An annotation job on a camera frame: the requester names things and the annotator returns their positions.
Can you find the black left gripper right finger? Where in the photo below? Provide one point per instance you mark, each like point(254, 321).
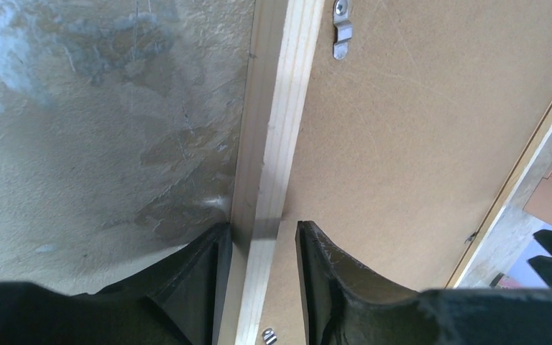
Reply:
point(345, 302)

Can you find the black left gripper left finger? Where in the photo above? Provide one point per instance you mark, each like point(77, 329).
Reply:
point(178, 300)

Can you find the light wooden picture frame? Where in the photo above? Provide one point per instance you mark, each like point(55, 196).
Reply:
point(283, 45)

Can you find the brown cardboard backing board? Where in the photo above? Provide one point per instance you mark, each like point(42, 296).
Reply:
point(405, 143)

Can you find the small silver frame clip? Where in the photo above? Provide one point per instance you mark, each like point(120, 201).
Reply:
point(269, 337)

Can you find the silver metal frame clip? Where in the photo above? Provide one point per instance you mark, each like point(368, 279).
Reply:
point(343, 28)

